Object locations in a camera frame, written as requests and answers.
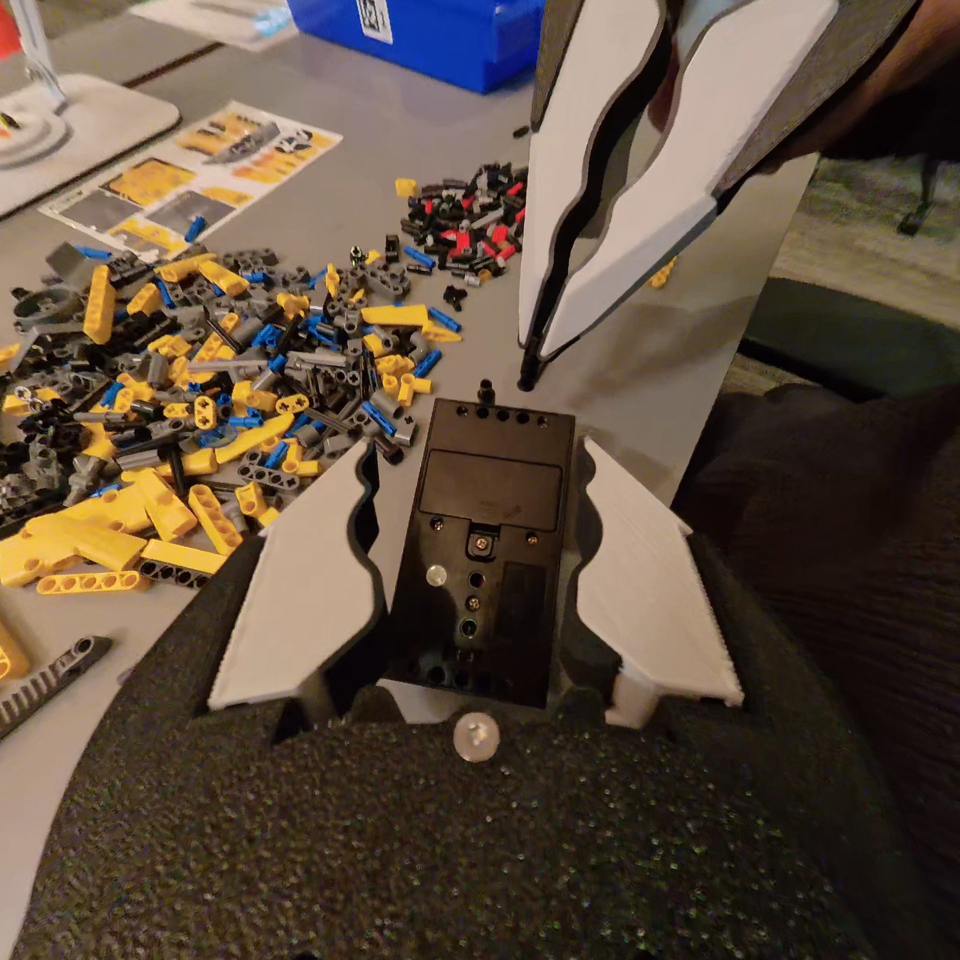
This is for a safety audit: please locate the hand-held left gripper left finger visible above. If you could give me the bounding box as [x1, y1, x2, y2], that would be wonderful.
[207, 437, 391, 725]

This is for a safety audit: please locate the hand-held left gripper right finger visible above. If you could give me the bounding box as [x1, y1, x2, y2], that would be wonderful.
[573, 436, 746, 730]

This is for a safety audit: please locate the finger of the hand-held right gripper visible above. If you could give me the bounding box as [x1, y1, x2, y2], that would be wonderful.
[536, 0, 840, 361]
[517, 0, 669, 354]

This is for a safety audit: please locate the black toy battery box assembly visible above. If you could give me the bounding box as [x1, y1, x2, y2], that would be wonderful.
[382, 378, 577, 710]

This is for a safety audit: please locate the pile of toy building pieces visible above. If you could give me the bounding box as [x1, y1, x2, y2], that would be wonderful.
[0, 240, 462, 597]

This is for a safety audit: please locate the person's right hand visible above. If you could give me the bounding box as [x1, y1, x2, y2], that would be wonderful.
[780, 0, 960, 160]

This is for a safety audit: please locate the pile of small toy pins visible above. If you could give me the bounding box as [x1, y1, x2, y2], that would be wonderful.
[396, 161, 530, 309]

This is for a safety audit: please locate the black chair base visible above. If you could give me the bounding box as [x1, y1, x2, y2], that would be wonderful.
[896, 156, 946, 237]

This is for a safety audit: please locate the blue plastic bin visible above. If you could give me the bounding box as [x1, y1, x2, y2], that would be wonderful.
[286, 0, 547, 95]

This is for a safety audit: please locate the black office chair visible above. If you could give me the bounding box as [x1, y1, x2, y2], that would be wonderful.
[738, 276, 960, 399]

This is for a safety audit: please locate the black toy gear rack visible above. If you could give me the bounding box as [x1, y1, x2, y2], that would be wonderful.
[0, 636, 114, 740]

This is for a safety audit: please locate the yellow toy beam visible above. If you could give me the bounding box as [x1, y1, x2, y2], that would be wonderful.
[0, 618, 31, 680]

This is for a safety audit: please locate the yellow printed instruction sheet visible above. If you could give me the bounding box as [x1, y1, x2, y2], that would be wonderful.
[37, 101, 345, 264]

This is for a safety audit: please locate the white rounded pad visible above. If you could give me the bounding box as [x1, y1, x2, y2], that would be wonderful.
[0, 72, 183, 219]

